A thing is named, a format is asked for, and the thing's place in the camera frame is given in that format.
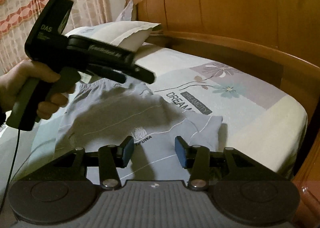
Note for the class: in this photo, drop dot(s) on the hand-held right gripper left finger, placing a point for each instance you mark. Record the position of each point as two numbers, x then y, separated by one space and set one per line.
128 150

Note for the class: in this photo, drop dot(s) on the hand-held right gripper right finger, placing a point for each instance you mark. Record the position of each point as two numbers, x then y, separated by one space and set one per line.
180 151

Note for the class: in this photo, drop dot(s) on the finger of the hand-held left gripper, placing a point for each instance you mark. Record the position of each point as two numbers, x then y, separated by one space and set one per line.
145 77
110 75

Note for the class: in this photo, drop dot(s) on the grey striped pajama shorts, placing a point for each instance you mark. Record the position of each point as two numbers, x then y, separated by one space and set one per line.
112 110

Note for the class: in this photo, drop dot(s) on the person's left hand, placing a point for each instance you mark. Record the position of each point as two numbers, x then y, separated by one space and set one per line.
15 80

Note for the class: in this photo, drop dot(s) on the checked pillow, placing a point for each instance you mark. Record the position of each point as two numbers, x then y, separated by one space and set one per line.
120 33

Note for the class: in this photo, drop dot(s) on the purple floral pillow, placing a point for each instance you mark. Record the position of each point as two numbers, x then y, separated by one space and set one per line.
128 12

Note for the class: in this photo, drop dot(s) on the patchwork bed sheet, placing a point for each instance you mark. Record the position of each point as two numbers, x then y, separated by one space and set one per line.
250 118

